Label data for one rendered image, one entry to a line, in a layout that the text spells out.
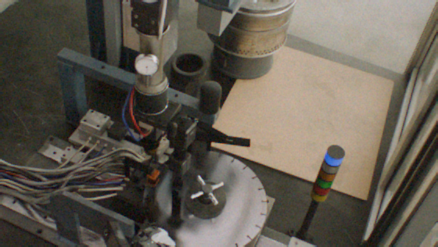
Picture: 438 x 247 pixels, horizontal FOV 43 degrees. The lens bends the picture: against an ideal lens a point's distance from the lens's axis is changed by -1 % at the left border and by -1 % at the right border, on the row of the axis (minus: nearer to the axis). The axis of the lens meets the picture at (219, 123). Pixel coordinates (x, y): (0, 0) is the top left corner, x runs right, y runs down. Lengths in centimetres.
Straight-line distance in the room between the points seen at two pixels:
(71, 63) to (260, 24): 62
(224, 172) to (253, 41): 55
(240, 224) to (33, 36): 120
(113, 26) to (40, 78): 36
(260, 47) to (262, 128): 28
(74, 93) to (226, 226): 66
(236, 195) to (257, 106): 56
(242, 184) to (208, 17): 46
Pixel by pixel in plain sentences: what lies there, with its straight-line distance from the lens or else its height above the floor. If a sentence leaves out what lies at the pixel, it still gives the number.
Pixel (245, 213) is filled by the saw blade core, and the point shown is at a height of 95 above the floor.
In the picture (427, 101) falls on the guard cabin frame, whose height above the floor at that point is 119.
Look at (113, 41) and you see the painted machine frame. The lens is 197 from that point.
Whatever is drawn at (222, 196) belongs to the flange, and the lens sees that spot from 151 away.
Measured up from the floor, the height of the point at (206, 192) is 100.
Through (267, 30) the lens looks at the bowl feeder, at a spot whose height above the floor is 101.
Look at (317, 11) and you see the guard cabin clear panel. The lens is 231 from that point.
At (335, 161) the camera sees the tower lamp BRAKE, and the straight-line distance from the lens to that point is 140.
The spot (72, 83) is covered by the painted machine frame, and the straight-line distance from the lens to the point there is 178.
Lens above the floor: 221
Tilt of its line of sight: 49 degrees down
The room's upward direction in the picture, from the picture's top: 8 degrees clockwise
